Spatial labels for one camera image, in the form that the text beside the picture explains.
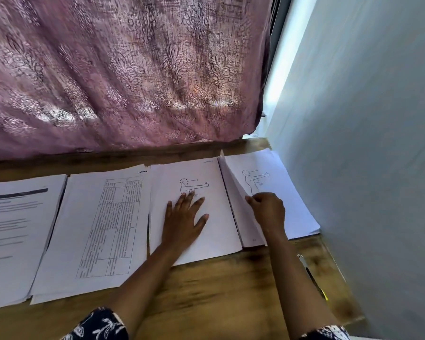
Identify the person's left hand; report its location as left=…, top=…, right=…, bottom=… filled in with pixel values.
left=160, top=192, right=211, bottom=255

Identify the person's right hand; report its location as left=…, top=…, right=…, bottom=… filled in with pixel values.
left=245, top=192, right=288, bottom=241

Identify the table-print paper pile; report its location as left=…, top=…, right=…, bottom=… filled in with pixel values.
left=30, top=164, right=152, bottom=305

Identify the dark-header text paper pile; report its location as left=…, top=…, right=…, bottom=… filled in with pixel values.
left=0, top=173, right=68, bottom=311

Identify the person's left forearm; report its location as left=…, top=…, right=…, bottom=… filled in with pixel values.
left=106, top=244, right=181, bottom=337

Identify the person's right forearm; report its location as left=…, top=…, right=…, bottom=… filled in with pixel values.
left=265, top=233, right=337, bottom=337

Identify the silver yellow black stapler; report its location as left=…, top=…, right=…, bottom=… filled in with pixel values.
left=297, top=254, right=330, bottom=302

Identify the pink patterned curtain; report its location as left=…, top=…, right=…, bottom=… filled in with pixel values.
left=0, top=0, right=273, bottom=162

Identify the dark window frame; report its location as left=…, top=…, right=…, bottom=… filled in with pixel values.
left=262, top=0, right=295, bottom=114

